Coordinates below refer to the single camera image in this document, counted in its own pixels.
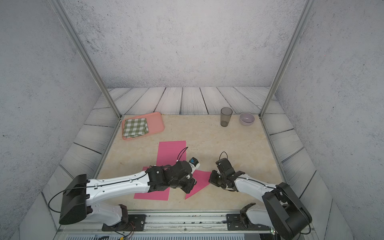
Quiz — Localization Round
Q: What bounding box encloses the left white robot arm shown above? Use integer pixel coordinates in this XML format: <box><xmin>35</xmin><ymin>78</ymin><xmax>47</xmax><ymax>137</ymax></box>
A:
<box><xmin>59</xmin><ymin>158</ymin><xmax>200</xmax><ymax>227</ymax></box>

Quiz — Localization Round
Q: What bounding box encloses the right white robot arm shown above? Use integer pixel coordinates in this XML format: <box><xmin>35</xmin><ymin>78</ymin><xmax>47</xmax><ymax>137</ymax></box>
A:
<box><xmin>209</xmin><ymin>158</ymin><xmax>313</xmax><ymax>240</ymax></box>

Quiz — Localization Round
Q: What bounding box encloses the front aluminium rail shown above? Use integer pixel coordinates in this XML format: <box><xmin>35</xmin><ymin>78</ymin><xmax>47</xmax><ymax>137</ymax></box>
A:
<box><xmin>54</xmin><ymin>212</ymin><xmax>283</xmax><ymax>240</ymax></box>

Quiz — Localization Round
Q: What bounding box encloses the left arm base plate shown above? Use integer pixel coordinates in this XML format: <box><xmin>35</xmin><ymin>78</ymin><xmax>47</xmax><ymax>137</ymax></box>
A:
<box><xmin>102</xmin><ymin>215</ymin><xmax>147</xmax><ymax>232</ymax></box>

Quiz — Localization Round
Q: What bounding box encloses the lilac bowl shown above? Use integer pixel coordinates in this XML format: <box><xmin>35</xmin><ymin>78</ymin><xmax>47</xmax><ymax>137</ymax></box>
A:
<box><xmin>239</xmin><ymin>113</ymin><xmax>255</xmax><ymax>126</ymax></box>

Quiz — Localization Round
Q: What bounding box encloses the pink square paper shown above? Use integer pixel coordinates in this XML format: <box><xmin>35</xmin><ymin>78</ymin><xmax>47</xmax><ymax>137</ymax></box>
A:
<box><xmin>185</xmin><ymin>170</ymin><xmax>211</xmax><ymax>200</ymax></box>

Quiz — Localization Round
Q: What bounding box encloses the grey translucent cup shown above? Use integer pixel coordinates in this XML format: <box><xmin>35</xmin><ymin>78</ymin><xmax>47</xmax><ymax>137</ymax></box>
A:
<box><xmin>220</xmin><ymin>107</ymin><xmax>233</xmax><ymax>127</ymax></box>

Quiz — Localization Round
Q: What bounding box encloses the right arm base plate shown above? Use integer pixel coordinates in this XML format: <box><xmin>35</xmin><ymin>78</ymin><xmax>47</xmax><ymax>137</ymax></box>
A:
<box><xmin>226</xmin><ymin>214</ymin><xmax>271</xmax><ymax>231</ymax></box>

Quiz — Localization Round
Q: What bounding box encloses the green checkered cloth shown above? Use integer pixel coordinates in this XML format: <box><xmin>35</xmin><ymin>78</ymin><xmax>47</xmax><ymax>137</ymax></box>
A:
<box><xmin>123</xmin><ymin>118</ymin><xmax>149</xmax><ymax>138</ymax></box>

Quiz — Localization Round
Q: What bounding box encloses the right aluminium frame post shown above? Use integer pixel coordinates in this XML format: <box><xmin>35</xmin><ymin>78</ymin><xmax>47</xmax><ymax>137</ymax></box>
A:
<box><xmin>259</xmin><ymin>0</ymin><xmax>316</xmax><ymax>119</ymax></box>

